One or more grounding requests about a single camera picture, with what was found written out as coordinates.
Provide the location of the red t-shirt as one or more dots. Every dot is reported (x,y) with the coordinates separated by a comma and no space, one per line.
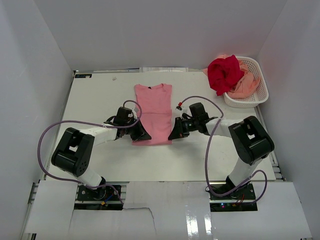
(223,74)

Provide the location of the white plastic laundry basket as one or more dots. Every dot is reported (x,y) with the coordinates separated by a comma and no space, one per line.
(251,90)

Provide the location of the pink t-shirt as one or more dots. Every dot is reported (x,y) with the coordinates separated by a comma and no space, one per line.
(155,102)

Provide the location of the peach orange t-shirt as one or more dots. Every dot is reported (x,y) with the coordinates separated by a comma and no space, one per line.
(229,75)

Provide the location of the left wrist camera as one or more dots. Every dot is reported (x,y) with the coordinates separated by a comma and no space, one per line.
(135,111)

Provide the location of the white paper label sheet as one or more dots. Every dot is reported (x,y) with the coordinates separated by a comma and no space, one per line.
(163,69)

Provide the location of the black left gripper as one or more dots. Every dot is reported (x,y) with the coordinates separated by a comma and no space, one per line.
(141,134)

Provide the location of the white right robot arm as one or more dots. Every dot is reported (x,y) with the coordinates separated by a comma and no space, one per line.
(250,139)

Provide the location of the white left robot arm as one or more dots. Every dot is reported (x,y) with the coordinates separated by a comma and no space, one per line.
(74,150)

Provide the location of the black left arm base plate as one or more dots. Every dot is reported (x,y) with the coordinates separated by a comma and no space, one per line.
(105,194)

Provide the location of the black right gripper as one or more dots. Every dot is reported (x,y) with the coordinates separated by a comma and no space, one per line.
(178,131)

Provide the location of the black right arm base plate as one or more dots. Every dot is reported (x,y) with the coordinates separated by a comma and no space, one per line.
(245,193)

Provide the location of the white cardboard front cover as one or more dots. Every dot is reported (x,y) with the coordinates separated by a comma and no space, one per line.
(166,211)

